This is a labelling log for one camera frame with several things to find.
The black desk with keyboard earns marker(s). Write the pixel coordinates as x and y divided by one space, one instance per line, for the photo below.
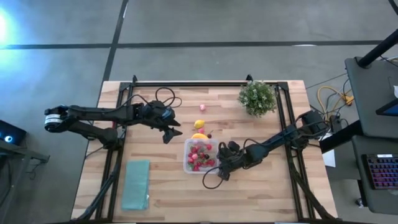
360 186

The white paper sheet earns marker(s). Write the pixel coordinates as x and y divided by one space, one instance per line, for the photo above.
329 158

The large black desk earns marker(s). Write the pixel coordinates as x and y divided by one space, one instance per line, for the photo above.
370 93

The teal folded cloth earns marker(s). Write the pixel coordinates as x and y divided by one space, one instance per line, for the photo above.
136 185

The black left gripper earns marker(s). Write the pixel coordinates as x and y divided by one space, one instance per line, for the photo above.
155 113

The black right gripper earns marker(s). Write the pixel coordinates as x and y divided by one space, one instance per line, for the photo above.
237 155

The green potted plant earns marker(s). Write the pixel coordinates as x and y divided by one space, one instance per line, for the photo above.
257 99

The backlit black keyboard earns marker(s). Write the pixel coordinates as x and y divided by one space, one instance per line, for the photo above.
384 171

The black tablet screen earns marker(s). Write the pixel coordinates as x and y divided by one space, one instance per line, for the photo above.
391 109

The black power adapter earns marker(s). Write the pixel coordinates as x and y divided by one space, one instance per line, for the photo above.
335 122

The yellow banana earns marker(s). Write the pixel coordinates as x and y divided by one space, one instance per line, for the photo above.
199 136

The yellow lemon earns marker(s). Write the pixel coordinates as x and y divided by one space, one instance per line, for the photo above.
199 124

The cream pink peach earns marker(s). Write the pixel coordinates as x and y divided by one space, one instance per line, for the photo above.
194 156

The dark cherry with stem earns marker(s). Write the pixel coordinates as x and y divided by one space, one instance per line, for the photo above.
209 135

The black round pole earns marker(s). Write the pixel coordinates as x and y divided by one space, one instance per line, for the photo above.
373 53

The black device with blue light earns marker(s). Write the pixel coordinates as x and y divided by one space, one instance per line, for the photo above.
12 133

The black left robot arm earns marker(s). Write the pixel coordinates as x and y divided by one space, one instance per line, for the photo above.
93 111

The black aluminium rig frame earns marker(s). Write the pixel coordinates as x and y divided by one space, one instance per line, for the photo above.
202 84

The clear plastic tupperware container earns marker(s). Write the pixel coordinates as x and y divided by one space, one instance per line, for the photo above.
186 168

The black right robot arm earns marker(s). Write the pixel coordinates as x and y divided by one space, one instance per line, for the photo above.
280 137

